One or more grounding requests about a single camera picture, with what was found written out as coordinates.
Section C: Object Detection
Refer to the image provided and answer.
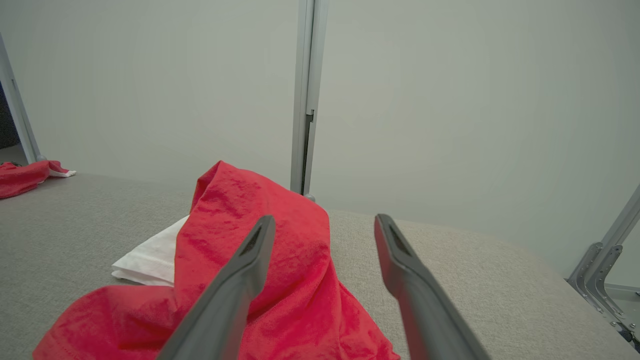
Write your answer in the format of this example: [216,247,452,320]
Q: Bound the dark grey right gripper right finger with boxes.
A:
[373,213,492,360]

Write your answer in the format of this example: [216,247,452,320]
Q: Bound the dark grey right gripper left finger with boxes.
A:
[156,215,277,360]

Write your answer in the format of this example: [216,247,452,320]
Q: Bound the red garment with white stripes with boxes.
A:
[32,160,401,360]

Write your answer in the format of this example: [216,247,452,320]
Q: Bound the red shorts with number print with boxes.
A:
[0,160,77,199]

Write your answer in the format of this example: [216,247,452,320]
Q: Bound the grey metal hinge bracket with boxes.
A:
[567,185,640,347]

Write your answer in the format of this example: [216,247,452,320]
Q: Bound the grey metal partition post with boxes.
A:
[290,0,330,202]

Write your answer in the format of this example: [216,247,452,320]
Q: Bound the grey slanted metal frame post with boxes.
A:
[0,32,47,164]

